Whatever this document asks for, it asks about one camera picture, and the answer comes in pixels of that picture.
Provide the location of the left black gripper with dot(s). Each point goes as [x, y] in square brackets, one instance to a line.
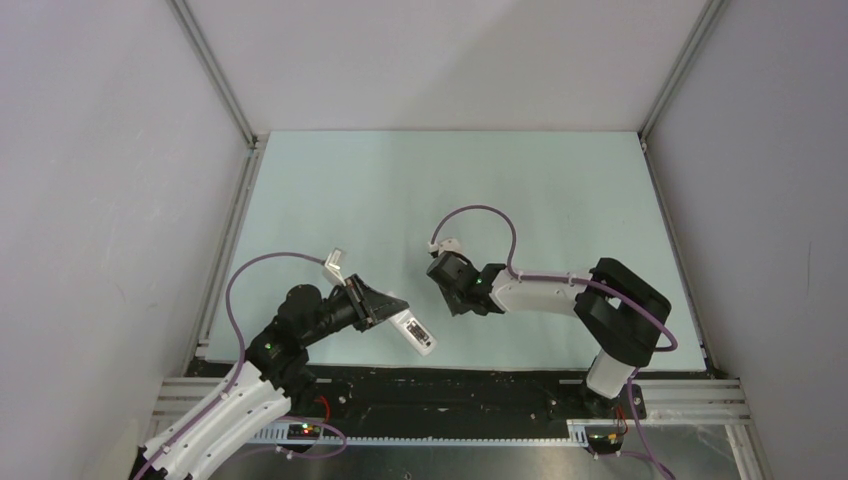
[370, 306]

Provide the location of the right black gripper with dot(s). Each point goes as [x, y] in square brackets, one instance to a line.
[455, 308]

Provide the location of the white remote control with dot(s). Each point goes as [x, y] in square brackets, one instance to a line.
[398, 322]

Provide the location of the AAA battery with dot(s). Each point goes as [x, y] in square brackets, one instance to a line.
[419, 333]

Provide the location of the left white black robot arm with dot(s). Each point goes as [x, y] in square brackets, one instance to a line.
[272, 378]

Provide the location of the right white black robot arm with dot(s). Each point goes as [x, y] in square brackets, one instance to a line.
[622, 312]

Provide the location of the left controller board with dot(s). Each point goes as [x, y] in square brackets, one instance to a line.
[303, 432]

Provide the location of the controller board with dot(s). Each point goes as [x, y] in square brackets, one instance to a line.
[303, 432]
[609, 444]

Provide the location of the right controller board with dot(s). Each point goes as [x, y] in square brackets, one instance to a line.
[609, 444]

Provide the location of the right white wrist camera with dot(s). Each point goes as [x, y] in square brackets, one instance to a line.
[451, 244]

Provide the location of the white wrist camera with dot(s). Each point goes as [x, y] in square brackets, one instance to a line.
[451, 244]
[332, 267]

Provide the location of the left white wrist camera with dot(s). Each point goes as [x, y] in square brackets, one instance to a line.
[332, 267]

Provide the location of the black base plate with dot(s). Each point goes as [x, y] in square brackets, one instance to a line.
[429, 403]

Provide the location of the left aluminium frame rail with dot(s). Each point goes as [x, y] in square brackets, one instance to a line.
[197, 40]

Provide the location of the aluminium frame rail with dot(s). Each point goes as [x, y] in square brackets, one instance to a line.
[697, 39]
[197, 40]

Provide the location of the right aluminium frame rail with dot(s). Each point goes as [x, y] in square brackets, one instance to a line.
[697, 39]

